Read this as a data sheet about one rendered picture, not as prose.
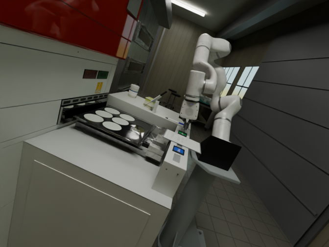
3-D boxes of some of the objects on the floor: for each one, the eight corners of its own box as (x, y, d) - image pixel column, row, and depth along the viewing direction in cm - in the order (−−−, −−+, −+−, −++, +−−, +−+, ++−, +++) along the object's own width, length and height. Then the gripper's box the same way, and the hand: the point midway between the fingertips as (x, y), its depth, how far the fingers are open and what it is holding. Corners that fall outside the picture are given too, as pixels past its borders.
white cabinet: (1, 276, 91) (22, 141, 68) (98, 177, 183) (121, 106, 160) (111, 333, 87) (174, 212, 64) (154, 203, 179) (186, 134, 156)
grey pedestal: (201, 231, 169) (244, 161, 145) (213, 285, 127) (274, 199, 103) (152, 215, 164) (188, 140, 141) (147, 265, 122) (196, 171, 99)
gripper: (204, 100, 101) (198, 130, 106) (179, 95, 103) (174, 125, 108) (205, 102, 94) (198, 134, 99) (178, 97, 96) (172, 128, 101)
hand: (186, 126), depth 103 cm, fingers closed
